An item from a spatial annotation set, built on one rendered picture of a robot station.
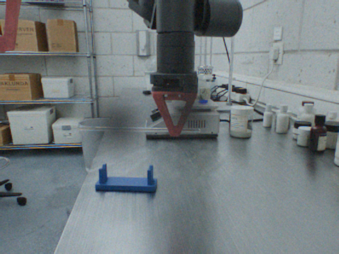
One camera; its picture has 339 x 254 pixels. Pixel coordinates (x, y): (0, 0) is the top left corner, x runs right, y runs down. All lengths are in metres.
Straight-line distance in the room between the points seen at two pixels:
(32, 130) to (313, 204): 2.78
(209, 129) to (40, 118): 2.38
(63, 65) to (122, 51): 0.63
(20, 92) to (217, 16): 2.66
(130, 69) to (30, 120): 1.11
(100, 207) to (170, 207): 0.10
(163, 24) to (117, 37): 2.80
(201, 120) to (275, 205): 0.36
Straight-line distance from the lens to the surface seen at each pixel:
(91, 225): 0.41
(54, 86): 3.01
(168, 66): 0.41
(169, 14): 0.42
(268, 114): 0.93
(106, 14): 3.24
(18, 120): 3.07
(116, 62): 3.21
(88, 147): 2.44
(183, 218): 0.41
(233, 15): 0.46
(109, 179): 0.51
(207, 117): 0.76
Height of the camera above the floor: 0.96
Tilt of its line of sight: 14 degrees down
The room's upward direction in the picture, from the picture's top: straight up
